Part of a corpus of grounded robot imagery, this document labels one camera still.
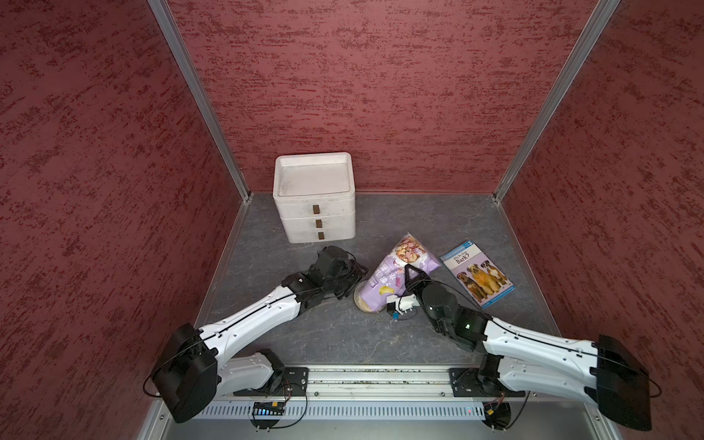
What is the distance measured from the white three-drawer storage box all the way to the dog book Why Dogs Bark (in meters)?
0.42

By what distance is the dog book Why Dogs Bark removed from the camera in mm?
925

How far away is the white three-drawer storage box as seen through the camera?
892mm
